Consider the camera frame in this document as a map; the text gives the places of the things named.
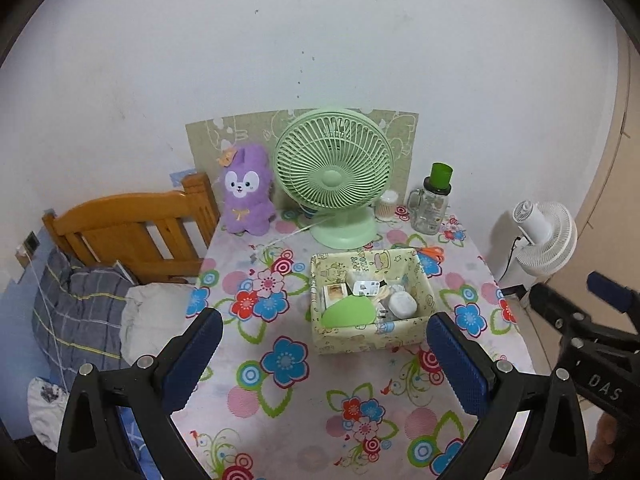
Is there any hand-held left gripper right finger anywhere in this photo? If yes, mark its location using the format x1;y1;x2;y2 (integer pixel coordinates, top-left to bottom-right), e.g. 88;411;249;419
426;311;598;480

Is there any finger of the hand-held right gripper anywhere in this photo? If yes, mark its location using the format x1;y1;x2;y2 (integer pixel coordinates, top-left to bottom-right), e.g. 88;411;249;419
529;284;593;346
586;271;640;314

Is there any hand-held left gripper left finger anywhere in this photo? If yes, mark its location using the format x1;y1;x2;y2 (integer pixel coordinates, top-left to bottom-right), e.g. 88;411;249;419
57;307;224;480

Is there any white earbuds case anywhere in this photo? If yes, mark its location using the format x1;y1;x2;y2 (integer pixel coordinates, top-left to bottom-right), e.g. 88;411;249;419
389;291;420;320

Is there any cartoon print fabric storage box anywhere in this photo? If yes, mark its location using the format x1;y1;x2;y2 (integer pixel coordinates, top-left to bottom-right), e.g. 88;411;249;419
310;247;437;356

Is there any clear packet with white cable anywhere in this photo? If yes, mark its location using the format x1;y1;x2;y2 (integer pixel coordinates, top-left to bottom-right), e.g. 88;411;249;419
376;275;408;306

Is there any large white charger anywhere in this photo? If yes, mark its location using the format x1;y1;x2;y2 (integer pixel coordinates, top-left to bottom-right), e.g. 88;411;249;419
345;270;385;301

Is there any green bear compact mirror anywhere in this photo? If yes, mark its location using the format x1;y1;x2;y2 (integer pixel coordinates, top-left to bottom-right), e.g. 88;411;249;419
320;294;377;330

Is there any white rectangular carton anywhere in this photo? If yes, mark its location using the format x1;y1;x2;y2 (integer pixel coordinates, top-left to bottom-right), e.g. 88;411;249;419
322;282;349;311

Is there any person's right hand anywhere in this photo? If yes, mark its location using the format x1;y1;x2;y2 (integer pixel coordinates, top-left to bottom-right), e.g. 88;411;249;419
596;404;621;473

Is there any white pillow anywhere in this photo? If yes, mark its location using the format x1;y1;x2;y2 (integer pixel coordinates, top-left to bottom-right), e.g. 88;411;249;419
121;282;198;366

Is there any white standing fan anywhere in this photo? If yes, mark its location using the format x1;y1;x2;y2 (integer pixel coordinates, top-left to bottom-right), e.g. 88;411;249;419
495;200;578;286

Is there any beige door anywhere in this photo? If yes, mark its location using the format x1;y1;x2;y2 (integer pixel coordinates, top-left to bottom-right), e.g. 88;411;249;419
570;25;640;311

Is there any grey plaid blanket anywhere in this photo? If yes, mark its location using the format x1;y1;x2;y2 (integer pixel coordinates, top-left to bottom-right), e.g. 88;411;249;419
32;247;136;391

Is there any wooden bed headboard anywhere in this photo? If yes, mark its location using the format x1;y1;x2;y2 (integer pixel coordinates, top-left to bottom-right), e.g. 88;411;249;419
41;171;221;285

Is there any white printed cloth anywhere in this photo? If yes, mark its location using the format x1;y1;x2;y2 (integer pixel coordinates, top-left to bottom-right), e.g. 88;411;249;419
26;377;71;453

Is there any glass jar with green lid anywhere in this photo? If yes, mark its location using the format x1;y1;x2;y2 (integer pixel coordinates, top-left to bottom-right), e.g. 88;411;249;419
407;162;452;235

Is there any purple plush rabbit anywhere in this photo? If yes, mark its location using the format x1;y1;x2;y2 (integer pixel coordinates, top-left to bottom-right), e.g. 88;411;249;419
216;143;276;237

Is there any cotton swab jar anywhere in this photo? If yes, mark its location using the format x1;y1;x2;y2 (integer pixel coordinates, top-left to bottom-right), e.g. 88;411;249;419
376;191;399;221

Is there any green desk fan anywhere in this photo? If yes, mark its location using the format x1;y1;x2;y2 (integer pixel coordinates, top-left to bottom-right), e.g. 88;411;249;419
273;107;393;250

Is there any black fan cable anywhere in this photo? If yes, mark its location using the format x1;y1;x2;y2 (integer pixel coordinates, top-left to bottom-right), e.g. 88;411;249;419
506;234;524;272

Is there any white fan cable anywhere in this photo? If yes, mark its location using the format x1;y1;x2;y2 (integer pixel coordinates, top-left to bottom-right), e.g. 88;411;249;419
250;220;321;253

